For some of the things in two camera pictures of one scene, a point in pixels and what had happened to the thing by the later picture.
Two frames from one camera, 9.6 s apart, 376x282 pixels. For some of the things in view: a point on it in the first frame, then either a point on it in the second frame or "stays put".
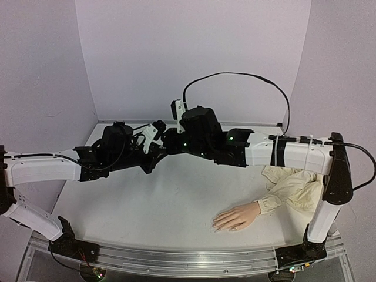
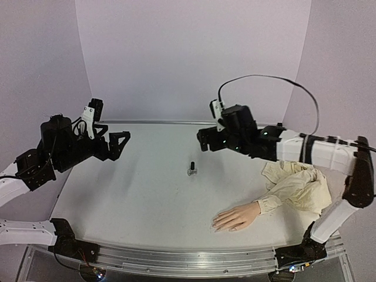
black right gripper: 178,142 → 212,139
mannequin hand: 237,217 stays put
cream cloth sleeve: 301,189 stays put
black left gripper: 155,151 → 115,151
